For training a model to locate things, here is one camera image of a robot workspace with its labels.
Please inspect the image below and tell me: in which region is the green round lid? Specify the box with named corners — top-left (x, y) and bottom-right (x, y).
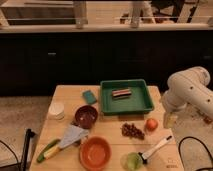
top-left (120, 152), bottom-right (143, 171)

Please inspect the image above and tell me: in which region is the green plastic tray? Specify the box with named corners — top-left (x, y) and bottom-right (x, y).
top-left (100, 79), bottom-right (154, 116)

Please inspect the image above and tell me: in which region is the black stand left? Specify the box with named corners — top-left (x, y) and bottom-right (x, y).
top-left (0, 129), bottom-right (36, 171)

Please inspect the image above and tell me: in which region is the grey blue cloth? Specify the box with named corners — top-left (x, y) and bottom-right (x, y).
top-left (58, 124), bottom-right (89, 149)

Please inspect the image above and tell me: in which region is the green cucumber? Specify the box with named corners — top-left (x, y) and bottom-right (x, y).
top-left (36, 139), bottom-right (60, 163)

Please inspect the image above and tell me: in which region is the black cable right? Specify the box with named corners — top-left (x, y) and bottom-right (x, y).
top-left (177, 136), bottom-right (213, 171)

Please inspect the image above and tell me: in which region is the striped block in tray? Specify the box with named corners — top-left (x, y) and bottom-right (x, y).
top-left (112, 88), bottom-right (131, 99)

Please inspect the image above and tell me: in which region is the dark red bowl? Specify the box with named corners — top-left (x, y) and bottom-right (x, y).
top-left (75, 105), bottom-right (98, 129)

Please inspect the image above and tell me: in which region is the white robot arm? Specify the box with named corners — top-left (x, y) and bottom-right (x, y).
top-left (161, 66), bottom-right (213, 129)

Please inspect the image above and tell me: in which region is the orange bowl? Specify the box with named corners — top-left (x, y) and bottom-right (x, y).
top-left (79, 136), bottom-right (111, 171)

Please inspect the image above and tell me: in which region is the red orange apple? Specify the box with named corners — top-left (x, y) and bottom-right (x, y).
top-left (145, 118), bottom-right (158, 131)

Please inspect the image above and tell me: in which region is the white handled brush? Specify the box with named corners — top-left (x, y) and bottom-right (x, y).
top-left (139, 136), bottom-right (172, 164)

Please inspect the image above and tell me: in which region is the teal sponge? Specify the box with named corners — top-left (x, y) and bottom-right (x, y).
top-left (83, 90), bottom-right (97, 105)

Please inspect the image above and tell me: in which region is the yellow corn cob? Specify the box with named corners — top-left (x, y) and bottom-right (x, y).
top-left (44, 145), bottom-right (61, 159)

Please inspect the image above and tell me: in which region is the dark red grape bunch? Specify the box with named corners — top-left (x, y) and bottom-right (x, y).
top-left (121, 123), bottom-right (145, 140)

